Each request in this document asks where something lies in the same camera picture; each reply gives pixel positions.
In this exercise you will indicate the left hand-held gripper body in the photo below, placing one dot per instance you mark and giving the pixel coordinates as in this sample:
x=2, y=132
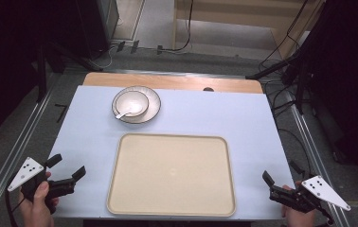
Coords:
x=26, y=172

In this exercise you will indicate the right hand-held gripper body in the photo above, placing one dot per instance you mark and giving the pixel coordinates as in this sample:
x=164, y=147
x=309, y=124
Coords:
x=324, y=191

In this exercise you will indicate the person's right hand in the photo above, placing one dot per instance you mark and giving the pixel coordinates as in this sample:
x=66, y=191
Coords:
x=298, y=217

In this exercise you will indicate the person's left hand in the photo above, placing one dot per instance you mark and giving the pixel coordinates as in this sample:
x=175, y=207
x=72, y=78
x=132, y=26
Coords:
x=38, y=208

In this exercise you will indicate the light blue table mat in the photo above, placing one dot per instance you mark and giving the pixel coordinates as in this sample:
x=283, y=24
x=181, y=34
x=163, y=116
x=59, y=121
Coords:
x=246, y=126

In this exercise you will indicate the white spoon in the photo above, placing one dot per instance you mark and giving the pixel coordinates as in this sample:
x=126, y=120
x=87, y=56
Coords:
x=124, y=114

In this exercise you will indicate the white dark-rimmed bowl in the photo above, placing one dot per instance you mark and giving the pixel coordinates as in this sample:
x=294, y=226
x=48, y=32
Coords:
x=133, y=101

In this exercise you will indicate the beige rectangular tray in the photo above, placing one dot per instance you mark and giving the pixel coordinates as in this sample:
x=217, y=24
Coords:
x=171, y=175

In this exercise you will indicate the white dark-rimmed plate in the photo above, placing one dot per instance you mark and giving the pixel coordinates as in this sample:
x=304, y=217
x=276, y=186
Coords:
x=153, y=105

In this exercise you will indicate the black stand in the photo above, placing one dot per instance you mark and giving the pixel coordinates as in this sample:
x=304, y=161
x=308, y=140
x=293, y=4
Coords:
x=273, y=68

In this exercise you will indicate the black curtain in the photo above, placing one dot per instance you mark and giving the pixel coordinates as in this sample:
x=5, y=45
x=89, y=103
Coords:
x=6, y=47
x=347, y=78

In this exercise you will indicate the black cabinet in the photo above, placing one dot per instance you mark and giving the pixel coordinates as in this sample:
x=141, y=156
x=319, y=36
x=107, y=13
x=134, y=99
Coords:
x=99, y=25

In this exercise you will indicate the beige wooden platform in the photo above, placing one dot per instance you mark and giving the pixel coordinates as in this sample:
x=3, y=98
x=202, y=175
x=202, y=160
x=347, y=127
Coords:
x=230, y=19

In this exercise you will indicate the aluminium floor rail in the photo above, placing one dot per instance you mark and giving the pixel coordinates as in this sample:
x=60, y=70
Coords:
x=309, y=148
x=16, y=157

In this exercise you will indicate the small black floor bracket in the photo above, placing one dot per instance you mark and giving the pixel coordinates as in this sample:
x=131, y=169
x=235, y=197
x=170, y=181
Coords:
x=135, y=46
x=121, y=46
x=159, y=49

